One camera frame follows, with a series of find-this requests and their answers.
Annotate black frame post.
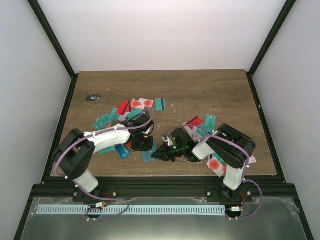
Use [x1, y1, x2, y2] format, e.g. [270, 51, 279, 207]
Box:
[247, 0, 296, 78]
[27, 0, 76, 79]

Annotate light blue slotted cable duct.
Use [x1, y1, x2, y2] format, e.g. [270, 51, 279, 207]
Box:
[35, 204, 226, 216]

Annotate blue card left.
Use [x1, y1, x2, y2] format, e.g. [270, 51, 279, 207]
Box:
[115, 144, 131, 160]

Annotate white card red circles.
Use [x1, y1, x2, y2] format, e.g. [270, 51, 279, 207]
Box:
[131, 98, 154, 110]

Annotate teal card with black stripe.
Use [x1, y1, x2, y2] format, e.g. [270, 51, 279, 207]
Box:
[155, 98, 166, 111]

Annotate light blue card holder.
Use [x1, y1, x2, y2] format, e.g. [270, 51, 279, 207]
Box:
[141, 141, 158, 163]

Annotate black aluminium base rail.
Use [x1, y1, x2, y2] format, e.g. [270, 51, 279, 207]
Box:
[72, 175, 253, 204]

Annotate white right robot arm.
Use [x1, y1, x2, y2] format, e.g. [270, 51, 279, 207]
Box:
[152, 123, 256, 202]

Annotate black frame post right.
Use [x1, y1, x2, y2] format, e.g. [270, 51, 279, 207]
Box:
[247, 0, 296, 78]

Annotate small black card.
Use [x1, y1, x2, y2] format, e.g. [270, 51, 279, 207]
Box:
[86, 94, 101, 102]

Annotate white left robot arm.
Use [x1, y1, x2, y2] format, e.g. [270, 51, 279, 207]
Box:
[52, 113, 154, 202]

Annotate black frame post left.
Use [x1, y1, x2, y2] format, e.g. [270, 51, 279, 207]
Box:
[27, 0, 76, 79]

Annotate white card large red circle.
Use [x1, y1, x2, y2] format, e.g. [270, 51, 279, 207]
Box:
[206, 157, 227, 177]

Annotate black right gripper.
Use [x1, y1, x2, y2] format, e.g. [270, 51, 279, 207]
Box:
[152, 142, 186, 163]

